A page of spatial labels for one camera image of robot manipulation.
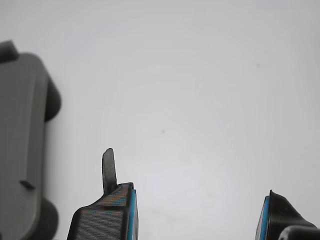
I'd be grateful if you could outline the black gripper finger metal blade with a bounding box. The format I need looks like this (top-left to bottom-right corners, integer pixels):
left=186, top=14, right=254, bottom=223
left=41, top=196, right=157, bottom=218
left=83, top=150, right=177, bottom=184
left=66, top=147, right=139, bottom=240

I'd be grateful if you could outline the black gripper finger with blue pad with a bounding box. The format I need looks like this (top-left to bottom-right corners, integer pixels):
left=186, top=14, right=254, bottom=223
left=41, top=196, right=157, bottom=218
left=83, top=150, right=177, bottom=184
left=254, top=189, right=318, bottom=240

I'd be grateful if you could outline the grey rectangular frame holder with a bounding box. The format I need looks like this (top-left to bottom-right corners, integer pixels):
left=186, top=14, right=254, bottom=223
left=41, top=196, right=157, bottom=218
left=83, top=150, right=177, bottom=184
left=0, top=39, right=62, bottom=240

